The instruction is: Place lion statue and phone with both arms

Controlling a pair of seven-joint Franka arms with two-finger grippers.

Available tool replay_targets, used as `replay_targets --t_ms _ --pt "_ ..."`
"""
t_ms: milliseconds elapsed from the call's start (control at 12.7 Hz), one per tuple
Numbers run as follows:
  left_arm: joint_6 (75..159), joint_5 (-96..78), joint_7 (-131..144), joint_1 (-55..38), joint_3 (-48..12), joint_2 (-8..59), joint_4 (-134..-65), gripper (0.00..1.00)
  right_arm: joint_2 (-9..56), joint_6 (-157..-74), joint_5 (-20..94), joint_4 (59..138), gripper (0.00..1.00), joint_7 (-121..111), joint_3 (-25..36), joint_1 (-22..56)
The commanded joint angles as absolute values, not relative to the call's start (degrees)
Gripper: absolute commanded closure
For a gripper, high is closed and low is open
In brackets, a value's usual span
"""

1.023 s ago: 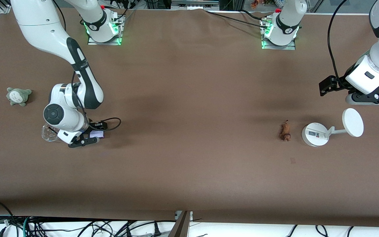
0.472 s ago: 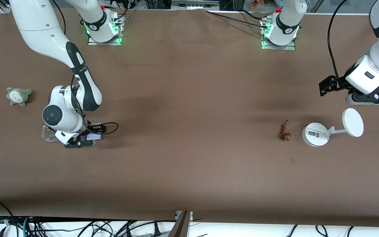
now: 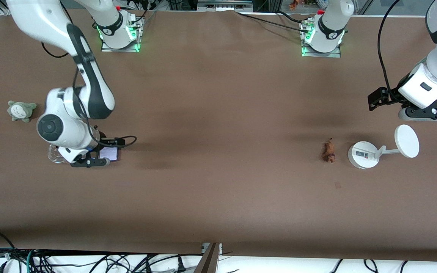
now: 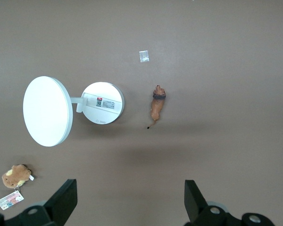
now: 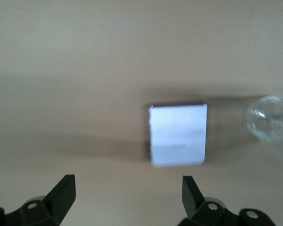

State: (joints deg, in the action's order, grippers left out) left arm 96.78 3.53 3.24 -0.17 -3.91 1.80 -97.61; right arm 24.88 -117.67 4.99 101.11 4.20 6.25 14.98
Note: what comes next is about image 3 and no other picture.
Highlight light purple card box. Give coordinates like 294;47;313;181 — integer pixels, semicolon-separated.
99;146;121;163

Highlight brown lion statue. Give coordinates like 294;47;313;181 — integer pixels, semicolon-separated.
321;138;337;165

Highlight clear plastic cup with lid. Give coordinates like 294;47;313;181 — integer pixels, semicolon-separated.
47;144;71;165

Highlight white round-base desk lamp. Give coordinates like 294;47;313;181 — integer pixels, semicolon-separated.
347;124;420;169

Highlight grey-green Totoro plush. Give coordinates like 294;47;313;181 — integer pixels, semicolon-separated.
7;100;38;123

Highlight wooden beam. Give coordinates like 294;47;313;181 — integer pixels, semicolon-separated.
193;243;220;273

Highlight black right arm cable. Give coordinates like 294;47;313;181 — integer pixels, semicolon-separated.
41;40;138;149

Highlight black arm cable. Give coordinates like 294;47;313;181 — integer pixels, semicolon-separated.
377;0;406;103
41;40;138;149

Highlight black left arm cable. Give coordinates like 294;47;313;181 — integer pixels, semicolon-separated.
377;0;406;103

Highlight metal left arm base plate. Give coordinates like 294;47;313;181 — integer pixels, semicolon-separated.
301;19;341;58

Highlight green floor cable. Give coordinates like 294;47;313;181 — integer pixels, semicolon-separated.
26;249;36;273

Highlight black cable on table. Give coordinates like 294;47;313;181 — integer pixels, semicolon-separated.
235;10;311;36

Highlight white metal bracket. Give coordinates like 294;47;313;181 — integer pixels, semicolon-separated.
201;243;223;254

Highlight aluminium rail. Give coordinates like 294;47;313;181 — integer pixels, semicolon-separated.
197;0;254;12

